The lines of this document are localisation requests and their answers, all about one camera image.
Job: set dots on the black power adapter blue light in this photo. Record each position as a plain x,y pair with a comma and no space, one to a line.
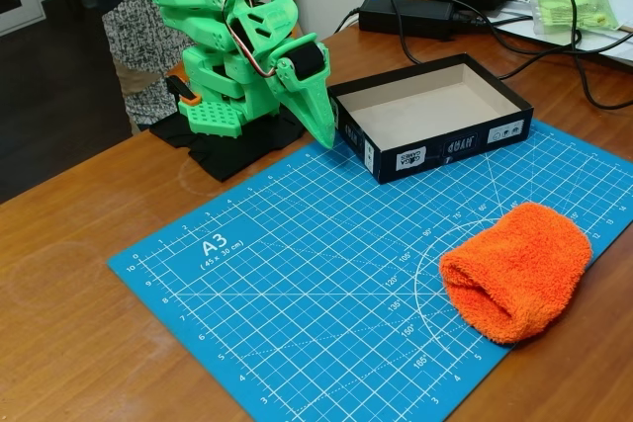
405,14

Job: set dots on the white paper sheets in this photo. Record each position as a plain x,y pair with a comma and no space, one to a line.
618,12

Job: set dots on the blue A3 cutting mat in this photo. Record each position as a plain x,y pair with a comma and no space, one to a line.
321,269

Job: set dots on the dark blue cardboard box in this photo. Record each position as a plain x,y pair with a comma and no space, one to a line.
430,101

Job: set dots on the green gripper black servo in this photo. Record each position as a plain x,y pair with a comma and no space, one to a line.
306,77

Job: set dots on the orange and black clamp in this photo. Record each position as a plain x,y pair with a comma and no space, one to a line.
185,95

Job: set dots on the orange terry wristband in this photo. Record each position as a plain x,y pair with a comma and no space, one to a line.
519,269

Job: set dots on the plastic bag of green parts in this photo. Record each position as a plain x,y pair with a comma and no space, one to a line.
569,4

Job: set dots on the person in speckled grey garment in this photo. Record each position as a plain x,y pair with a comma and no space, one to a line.
143,22

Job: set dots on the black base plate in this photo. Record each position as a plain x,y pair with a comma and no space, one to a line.
222,155

